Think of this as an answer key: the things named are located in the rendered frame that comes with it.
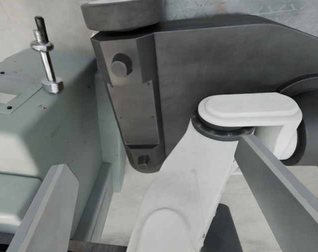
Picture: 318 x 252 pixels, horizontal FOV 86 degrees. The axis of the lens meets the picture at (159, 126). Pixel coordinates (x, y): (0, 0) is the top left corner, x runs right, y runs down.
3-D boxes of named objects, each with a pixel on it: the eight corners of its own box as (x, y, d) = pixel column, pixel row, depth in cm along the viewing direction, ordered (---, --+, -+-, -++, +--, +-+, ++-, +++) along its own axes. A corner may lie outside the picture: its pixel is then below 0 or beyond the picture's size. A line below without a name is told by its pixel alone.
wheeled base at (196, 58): (348, -12, 43) (594, 1, 18) (275, 136, 77) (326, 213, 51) (104, 12, 50) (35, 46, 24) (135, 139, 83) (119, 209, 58)
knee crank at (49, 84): (29, 13, 46) (14, 17, 42) (52, 17, 47) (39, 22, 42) (50, 86, 61) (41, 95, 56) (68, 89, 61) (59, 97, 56)
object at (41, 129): (32, 42, 85) (-128, 115, 40) (97, 54, 87) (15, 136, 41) (65, 149, 137) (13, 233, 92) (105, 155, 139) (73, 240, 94)
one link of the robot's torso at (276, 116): (282, 85, 41) (318, 120, 31) (258, 143, 54) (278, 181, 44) (195, 90, 43) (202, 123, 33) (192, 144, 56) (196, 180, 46)
